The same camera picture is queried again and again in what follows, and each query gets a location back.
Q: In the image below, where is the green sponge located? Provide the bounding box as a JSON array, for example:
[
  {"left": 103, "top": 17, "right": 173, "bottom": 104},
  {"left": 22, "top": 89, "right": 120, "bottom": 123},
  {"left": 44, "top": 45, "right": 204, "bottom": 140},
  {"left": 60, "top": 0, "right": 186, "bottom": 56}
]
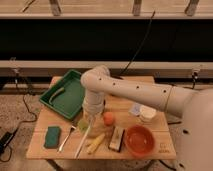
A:
[{"left": 44, "top": 126, "right": 61, "bottom": 149}]

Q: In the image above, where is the white dish brush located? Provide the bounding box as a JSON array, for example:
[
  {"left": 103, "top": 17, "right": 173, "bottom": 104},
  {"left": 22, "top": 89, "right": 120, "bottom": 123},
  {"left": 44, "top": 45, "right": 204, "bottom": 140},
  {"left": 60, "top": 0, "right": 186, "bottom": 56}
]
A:
[{"left": 74, "top": 122, "right": 93, "bottom": 159}]

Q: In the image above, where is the white paper cup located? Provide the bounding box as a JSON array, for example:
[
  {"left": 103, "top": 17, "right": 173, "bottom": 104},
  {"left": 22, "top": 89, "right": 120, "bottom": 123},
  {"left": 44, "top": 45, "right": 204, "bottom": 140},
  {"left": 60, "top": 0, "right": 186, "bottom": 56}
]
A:
[{"left": 139, "top": 105, "right": 156, "bottom": 122}]

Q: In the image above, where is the orange ball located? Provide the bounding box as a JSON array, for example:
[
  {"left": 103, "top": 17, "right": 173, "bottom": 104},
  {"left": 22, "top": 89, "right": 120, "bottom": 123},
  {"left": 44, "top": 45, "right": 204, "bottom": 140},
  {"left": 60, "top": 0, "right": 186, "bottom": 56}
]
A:
[{"left": 103, "top": 112, "right": 115, "bottom": 126}]

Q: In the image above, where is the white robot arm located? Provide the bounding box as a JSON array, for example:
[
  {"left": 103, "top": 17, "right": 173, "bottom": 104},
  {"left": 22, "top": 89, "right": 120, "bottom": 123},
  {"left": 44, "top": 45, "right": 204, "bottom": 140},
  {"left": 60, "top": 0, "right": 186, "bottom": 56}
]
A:
[{"left": 81, "top": 65, "right": 213, "bottom": 171}]

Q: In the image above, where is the green plastic tray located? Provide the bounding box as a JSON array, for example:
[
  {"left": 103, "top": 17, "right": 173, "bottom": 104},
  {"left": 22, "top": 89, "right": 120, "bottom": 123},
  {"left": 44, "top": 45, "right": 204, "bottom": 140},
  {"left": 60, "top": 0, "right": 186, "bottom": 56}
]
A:
[{"left": 40, "top": 70, "right": 85, "bottom": 120}]

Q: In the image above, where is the black cable left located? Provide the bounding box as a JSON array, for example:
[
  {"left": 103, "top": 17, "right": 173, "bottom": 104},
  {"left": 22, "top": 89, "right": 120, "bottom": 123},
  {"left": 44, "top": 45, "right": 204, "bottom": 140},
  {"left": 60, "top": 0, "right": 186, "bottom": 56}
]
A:
[{"left": 0, "top": 74, "right": 39, "bottom": 163}]

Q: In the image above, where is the pale green curved handle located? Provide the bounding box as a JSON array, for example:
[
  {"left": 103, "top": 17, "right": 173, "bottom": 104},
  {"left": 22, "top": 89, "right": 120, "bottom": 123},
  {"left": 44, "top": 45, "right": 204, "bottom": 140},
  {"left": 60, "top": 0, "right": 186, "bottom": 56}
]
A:
[{"left": 49, "top": 87, "right": 65, "bottom": 105}]

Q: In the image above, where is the green plastic cup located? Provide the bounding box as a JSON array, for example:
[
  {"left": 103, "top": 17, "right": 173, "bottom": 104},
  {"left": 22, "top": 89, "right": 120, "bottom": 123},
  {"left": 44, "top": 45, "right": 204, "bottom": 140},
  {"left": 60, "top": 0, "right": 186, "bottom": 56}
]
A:
[{"left": 77, "top": 119, "right": 89, "bottom": 133}]

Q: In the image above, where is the metal fork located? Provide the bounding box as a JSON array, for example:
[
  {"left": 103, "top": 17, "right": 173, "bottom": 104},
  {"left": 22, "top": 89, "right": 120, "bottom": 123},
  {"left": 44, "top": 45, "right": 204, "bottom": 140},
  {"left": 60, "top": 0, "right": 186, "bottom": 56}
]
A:
[{"left": 57, "top": 125, "right": 77, "bottom": 153}]

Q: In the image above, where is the black white eraser block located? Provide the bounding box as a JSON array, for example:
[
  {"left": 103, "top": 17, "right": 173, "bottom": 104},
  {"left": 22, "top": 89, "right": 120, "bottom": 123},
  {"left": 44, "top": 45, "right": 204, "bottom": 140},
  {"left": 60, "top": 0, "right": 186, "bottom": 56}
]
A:
[{"left": 108, "top": 126, "right": 125, "bottom": 152}]

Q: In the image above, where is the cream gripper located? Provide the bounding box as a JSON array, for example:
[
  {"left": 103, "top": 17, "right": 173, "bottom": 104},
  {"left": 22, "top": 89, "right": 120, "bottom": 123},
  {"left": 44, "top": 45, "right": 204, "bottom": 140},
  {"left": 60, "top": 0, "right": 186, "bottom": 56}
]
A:
[{"left": 83, "top": 113, "right": 103, "bottom": 138}]

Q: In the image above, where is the orange plastic bowl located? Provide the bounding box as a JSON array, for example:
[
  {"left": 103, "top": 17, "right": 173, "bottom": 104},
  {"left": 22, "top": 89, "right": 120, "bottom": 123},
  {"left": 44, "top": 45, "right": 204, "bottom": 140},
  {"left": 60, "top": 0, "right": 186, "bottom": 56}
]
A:
[{"left": 124, "top": 125, "right": 155, "bottom": 158}]

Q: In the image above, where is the black power adapter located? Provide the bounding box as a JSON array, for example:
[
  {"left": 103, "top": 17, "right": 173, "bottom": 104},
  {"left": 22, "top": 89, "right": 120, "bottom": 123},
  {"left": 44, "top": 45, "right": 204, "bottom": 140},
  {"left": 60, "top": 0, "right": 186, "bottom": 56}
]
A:
[{"left": 0, "top": 132, "right": 12, "bottom": 155}]

